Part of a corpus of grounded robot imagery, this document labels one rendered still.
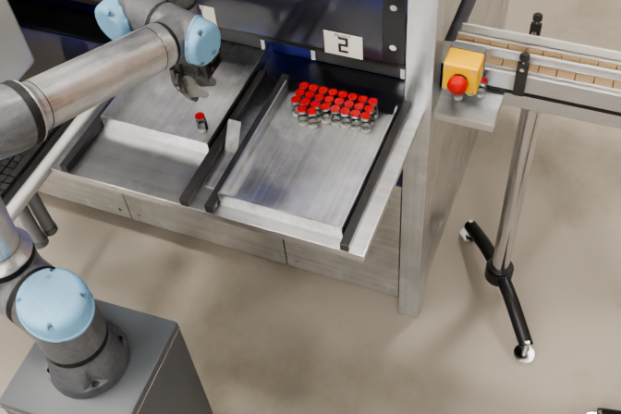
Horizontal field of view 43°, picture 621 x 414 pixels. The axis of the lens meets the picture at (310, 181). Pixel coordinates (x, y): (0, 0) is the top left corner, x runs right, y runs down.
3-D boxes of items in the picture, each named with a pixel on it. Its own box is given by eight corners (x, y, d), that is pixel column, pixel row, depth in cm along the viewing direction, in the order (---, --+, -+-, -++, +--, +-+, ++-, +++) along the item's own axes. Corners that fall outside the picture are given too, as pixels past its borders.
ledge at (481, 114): (449, 77, 179) (450, 70, 178) (506, 89, 176) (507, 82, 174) (432, 119, 171) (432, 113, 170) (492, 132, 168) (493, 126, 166)
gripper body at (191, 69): (208, 86, 153) (196, 39, 144) (168, 78, 155) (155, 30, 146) (225, 61, 157) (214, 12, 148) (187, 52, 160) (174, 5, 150)
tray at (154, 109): (176, 31, 193) (173, 19, 191) (273, 52, 186) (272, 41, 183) (104, 127, 174) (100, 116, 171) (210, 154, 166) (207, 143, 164)
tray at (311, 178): (286, 91, 177) (286, 79, 174) (397, 117, 170) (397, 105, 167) (220, 204, 158) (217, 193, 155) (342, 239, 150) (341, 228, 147)
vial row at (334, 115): (295, 109, 173) (293, 94, 170) (372, 127, 168) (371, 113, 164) (290, 116, 172) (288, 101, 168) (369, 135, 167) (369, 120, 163)
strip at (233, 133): (232, 137, 169) (228, 117, 165) (245, 140, 168) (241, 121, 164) (203, 186, 161) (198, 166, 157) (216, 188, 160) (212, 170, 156)
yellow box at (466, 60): (450, 66, 167) (452, 40, 162) (483, 73, 165) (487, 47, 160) (440, 90, 163) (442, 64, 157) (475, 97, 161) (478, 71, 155)
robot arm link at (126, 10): (131, 22, 126) (178, -14, 131) (84, -1, 131) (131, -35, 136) (143, 59, 132) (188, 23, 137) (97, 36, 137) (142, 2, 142)
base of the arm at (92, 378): (105, 408, 141) (90, 383, 133) (33, 385, 145) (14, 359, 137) (143, 335, 150) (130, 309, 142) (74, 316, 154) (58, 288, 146)
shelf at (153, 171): (160, 33, 196) (158, 28, 195) (433, 92, 176) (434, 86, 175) (53, 174, 169) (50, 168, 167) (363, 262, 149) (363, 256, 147)
